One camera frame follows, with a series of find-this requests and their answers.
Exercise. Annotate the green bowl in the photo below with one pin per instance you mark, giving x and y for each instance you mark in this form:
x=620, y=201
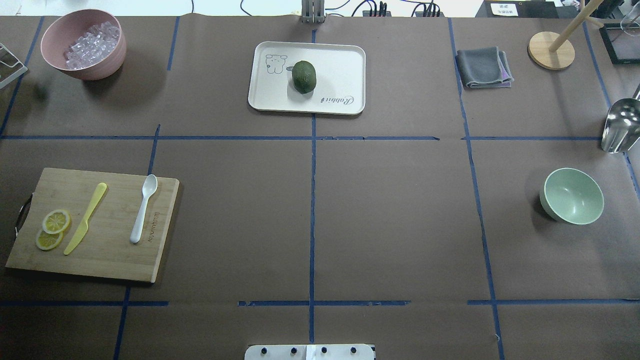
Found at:
x=569, y=195

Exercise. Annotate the white plastic spoon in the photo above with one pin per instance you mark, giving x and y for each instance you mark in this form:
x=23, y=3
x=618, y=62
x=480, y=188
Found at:
x=149, y=187

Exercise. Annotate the pink bowl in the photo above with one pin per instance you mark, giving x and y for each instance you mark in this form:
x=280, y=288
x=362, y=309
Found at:
x=58, y=37

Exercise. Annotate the green avocado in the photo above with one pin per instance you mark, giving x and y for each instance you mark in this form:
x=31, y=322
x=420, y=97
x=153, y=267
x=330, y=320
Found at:
x=304, y=77

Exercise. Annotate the white rabbit tray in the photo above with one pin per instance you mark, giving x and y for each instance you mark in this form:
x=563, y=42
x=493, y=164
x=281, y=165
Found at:
x=341, y=78

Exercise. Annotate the black power strip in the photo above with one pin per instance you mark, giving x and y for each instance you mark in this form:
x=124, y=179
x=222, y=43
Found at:
x=402, y=9

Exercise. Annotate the grey folded cloth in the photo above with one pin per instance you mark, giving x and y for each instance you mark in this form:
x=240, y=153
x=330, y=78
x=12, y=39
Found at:
x=484, y=68

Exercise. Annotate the yellow plastic knife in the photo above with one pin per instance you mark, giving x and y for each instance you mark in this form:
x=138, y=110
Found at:
x=83, y=227

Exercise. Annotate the wooden mug tree stand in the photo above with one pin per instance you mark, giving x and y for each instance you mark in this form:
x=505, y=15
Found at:
x=554, y=51

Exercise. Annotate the clear ice cubes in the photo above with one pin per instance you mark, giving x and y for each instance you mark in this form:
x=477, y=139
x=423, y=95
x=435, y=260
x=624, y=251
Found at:
x=93, y=46

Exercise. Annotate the upper lemon slice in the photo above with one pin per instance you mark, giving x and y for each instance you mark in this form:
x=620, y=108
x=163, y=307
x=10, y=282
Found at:
x=56, y=221

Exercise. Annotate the lemon slice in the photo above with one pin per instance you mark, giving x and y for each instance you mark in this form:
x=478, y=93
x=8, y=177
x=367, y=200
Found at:
x=46, y=241
x=56, y=221

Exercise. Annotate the black box with label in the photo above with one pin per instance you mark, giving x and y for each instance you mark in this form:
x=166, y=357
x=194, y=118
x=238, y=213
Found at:
x=517, y=9

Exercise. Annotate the lower lemon slice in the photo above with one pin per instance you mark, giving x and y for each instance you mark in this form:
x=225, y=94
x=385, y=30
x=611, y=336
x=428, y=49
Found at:
x=46, y=241

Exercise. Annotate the metal scoop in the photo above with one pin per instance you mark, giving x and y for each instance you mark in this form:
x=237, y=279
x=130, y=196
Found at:
x=622, y=125

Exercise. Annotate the black glass tray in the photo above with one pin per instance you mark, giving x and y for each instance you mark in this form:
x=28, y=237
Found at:
x=622, y=42

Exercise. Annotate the aluminium frame post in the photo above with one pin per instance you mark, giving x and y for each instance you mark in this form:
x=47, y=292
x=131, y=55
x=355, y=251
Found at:
x=313, y=11

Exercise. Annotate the white pillar base plate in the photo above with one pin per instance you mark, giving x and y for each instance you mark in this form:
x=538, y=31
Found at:
x=345, y=351

